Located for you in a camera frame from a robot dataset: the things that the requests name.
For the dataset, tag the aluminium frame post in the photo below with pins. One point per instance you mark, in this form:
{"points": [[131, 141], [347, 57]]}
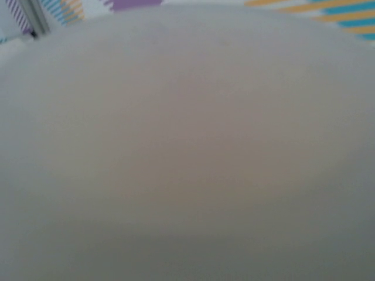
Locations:
{"points": [[38, 17]]}

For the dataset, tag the translucent yellowish plastic bin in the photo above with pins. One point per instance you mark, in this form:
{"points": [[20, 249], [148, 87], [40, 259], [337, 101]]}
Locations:
{"points": [[187, 146]]}

